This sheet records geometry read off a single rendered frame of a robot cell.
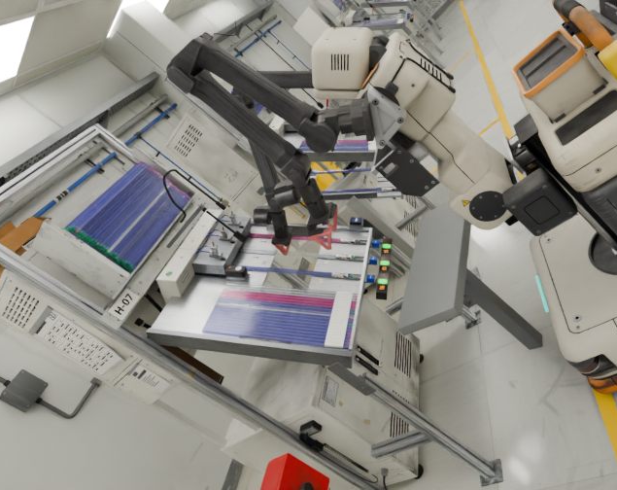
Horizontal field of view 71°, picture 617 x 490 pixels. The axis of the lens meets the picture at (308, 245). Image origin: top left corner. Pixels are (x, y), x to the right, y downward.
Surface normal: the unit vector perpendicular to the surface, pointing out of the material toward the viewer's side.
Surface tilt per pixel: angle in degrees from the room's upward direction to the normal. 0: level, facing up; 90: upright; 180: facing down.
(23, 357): 90
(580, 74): 92
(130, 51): 90
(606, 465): 0
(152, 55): 90
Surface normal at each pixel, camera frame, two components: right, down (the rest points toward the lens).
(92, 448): 0.62, -0.53
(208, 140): -0.21, 0.60
